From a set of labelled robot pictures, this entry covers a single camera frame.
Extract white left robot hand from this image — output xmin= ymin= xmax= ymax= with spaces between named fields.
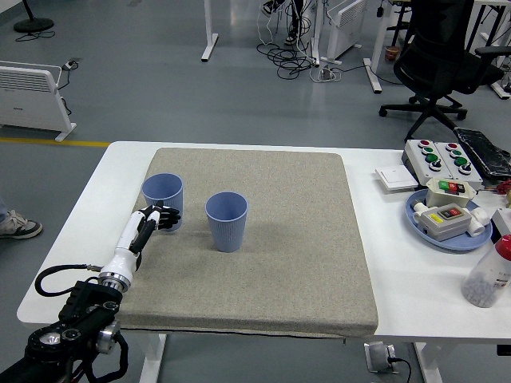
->
xmin=101 ymin=203 xmax=183 ymax=281

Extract blue ribbed plastic cup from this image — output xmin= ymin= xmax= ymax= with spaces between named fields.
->
xmin=141 ymin=172 xmax=184 ymax=232
xmin=204 ymin=191 xmax=250 ymax=253

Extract person's leg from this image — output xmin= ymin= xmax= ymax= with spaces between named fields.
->
xmin=0 ymin=195 xmax=43 ymax=239

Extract white table leg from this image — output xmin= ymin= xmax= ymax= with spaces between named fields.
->
xmin=138 ymin=333 xmax=168 ymax=383
xmin=413 ymin=342 xmax=444 ymax=383

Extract grey-brown foam mat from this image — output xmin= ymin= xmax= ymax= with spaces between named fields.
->
xmin=95 ymin=147 xmax=379 ymax=340

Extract large white panel heater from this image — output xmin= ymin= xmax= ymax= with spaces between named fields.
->
xmin=0 ymin=60 xmax=77 ymax=143

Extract white desk leg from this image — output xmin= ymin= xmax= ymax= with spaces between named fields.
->
xmin=200 ymin=0 xmax=220 ymax=62
xmin=362 ymin=0 xmax=394 ymax=95

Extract black fan stand base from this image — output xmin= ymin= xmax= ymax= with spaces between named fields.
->
xmin=13 ymin=0 xmax=55 ymax=34

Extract seated person's legs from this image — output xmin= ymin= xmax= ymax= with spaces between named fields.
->
xmin=261 ymin=0 xmax=311 ymax=46

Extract silver floor socket box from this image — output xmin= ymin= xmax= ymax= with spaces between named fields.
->
xmin=363 ymin=342 xmax=400 ymax=375

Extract white three-button control box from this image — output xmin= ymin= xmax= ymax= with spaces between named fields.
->
xmin=401 ymin=139 xmax=453 ymax=188
xmin=434 ymin=141 xmax=485 ymax=193

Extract small white panel heater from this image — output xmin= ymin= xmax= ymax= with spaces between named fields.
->
xmin=320 ymin=0 xmax=370 ymax=65

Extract blue plastic plate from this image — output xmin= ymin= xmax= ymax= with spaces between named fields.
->
xmin=405 ymin=188 xmax=493 ymax=252

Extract black office chair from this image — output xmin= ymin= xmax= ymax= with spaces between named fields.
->
xmin=378 ymin=0 xmax=511 ymax=141

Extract clear bottle with red cap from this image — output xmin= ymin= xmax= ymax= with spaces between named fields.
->
xmin=461 ymin=234 xmax=511 ymax=309

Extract black wrapped keyboard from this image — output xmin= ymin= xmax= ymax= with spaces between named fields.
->
xmin=453 ymin=126 xmax=511 ymax=180

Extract black tangled floor cables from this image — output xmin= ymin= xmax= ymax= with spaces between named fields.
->
xmin=255 ymin=41 xmax=320 ymax=80

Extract white wall switch plate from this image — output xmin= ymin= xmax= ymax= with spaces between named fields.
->
xmin=374 ymin=165 xmax=419 ymax=195

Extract grey push-button switch box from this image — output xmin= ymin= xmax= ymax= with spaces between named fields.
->
xmin=412 ymin=201 xmax=492 ymax=243

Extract cream switch box coloured buttons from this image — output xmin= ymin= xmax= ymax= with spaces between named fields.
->
xmin=424 ymin=177 xmax=477 ymax=209

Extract red wire bundle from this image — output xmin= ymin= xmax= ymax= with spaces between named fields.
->
xmin=477 ymin=181 xmax=511 ymax=196

